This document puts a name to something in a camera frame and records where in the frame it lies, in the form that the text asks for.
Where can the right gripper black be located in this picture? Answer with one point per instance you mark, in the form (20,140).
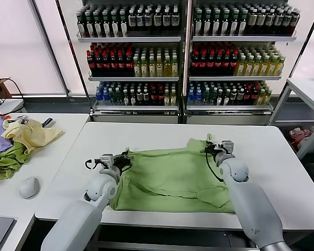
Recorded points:
(217,149)

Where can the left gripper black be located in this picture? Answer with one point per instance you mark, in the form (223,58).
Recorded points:
(119,162)

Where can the light green printed t-shirt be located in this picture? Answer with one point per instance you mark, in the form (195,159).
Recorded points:
(172,177)

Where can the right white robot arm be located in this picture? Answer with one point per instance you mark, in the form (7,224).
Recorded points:
(251,204)

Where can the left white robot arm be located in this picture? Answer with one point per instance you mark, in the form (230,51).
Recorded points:
(76,225)

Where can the small dark green bottle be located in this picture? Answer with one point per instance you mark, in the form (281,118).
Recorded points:
(213,97)
(206,97)
(119,97)

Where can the small blue water bottle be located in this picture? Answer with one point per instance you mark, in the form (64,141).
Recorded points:
(106,97)
(191,97)
(99,97)
(198,97)

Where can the small dark bottle white label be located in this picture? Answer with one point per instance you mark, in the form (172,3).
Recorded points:
(240,97)
(233,97)
(226,97)
(126,97)
(133,97)
(139,97)
(146,97)
(219,97)

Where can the small yellow juice bottle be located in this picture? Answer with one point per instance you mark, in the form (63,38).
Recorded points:
(167,97)
(260,97)
(174,97)
(267,97)

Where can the small red cap cola bottle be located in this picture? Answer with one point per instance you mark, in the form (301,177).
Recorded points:
(253,97)
(247,97)
(153,97)
(161,97)

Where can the yellow juice bottle green cap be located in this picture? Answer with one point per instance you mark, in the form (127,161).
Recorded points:
(152,68)
(174,68)
(263,68)
(145,68)
(256,68)
(248,68)
(240,68)
(137,68)
(271,68)
(167,68)
(279,68)
(159,68)

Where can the blue white striped object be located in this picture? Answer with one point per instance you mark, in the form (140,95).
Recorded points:
(48,122)

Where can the pink white garment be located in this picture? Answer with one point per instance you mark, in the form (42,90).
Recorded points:
(299,134)

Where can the pale yellow shirt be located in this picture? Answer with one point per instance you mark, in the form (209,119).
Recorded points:
(34,135)

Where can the white computer mouse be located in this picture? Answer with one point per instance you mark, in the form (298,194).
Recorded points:
(28,188)

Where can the white printed garment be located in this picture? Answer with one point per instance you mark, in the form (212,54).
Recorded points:
(23,121)

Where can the metal beverage shelf rack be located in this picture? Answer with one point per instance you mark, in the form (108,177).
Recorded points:
(128,39)
(243,39)

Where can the crumpled green garment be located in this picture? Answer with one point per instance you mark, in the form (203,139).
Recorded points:
(8,159)

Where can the green cap white label bottle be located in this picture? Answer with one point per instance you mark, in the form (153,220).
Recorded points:
(81,26)
(234,25)
(98,26)
(242,25)
(207,25)
(115,26)
(216,25)
(123,26)
(106,26)
(89,26)
(198,25)
(225,25)

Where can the small orange item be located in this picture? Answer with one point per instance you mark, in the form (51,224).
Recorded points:
(8,117)

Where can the dark bottle blue white label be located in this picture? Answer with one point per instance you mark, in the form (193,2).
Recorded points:
(157,20)
(175,20)
(140,20)
(166,20)
(148,20)
(132,20)

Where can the brown tea bottle grey label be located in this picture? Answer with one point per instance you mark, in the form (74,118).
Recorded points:
(260,21)
(278,21)
(252,21)
(269,21)
(294,21)
(286,21)

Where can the brown cardboard box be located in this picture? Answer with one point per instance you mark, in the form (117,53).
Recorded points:
(5,88)

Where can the dark grey laptop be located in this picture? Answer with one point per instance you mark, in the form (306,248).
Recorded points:
(0,232)

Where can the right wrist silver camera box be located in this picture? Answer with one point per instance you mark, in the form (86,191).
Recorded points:
(228,146)

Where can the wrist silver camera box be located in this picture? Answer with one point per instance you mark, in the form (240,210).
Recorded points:
(106,159)
(228,146)

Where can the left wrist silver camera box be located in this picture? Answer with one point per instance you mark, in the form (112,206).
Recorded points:
(106,159)

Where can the white metal frame table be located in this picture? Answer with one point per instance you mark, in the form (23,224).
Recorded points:
(303,85)

